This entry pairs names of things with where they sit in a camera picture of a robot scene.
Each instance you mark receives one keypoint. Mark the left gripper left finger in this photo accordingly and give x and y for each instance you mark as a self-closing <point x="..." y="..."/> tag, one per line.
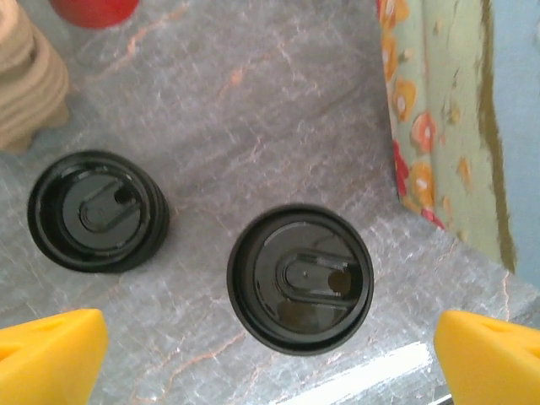
<point x="46" y="363"/>

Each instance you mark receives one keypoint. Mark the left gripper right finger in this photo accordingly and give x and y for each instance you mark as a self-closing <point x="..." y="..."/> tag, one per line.
<point x="493" y="367"/>

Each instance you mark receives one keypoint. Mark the black plastic cup lid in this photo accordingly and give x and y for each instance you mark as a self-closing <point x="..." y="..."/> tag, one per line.
<point x="299" y="282"/>

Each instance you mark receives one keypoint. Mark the floral paper gift bag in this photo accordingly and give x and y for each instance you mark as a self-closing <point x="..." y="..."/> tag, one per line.
<point x="455" y="126"/>

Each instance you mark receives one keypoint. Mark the black plastic lid stack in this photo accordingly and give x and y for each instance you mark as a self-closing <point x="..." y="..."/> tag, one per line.
<point x="97" y="211"/>

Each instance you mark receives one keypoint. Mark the brown pulp cup carrier stack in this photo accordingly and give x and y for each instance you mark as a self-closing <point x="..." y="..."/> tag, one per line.
<point x="29" y="84"/>

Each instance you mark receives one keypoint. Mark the red metal bucket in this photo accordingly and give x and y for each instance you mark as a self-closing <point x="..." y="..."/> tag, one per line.
<point x="95" y="12"/>

